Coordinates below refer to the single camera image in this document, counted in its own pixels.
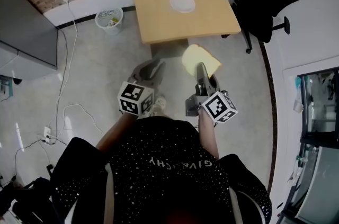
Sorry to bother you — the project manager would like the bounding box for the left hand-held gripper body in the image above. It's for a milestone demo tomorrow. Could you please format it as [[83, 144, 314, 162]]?
[[118, 76, 161, 117]]

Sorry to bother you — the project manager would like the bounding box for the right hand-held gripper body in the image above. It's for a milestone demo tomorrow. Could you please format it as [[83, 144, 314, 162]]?
[[185, 84, 238, 123]]

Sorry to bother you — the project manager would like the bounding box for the slice of bread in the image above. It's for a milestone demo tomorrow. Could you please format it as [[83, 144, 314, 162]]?
[[181, 43, 222, 78]]

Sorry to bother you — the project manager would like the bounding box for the white plate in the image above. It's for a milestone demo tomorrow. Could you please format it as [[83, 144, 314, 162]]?
[[169, 0, 196, 13]]

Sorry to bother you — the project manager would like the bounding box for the person's right forearm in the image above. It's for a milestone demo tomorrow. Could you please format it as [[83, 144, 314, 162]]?
[[198, 108, 221, 160]]

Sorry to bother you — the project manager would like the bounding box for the person's left forearm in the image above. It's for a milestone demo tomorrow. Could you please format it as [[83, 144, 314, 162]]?
[[95, 111, 139, 153]]

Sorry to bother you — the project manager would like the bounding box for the person's white shoe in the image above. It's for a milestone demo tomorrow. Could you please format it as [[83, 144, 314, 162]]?
[[151, 95, 167, 115]]

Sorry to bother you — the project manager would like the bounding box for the light wooden table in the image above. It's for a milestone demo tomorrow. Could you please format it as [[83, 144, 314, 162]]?
[[129, 0, 242, 58]]

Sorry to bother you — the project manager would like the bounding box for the white mesh wastebasket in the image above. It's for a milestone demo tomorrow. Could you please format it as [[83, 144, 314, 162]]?
[[95, 7, 124, 35]]

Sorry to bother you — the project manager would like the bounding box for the person's black speckled shirt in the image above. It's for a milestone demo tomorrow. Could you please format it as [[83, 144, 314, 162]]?
[[50, 115, 273, 224]]

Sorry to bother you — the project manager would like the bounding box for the white power strip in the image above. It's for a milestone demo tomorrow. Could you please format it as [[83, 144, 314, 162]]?
[[43, 126, 53, 145]]

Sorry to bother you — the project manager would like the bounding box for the black framed glass cabinet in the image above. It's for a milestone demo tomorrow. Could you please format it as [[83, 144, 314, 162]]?
[[275, 66, 339, 224]]

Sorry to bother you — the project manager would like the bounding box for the teal metal stand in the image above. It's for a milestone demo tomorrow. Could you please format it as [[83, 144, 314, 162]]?
[[0, 75, 14, 98]]

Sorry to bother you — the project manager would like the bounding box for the looped white cable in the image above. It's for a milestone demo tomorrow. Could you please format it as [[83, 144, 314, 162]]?
[[62, 103, 104, 137]]

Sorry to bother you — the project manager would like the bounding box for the long white cable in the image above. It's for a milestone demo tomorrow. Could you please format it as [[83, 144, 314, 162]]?
[[49, 0, 79, 139]]

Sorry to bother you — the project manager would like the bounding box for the thin black cable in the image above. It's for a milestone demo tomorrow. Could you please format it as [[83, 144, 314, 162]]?
[[13, 138, 62, 186]]

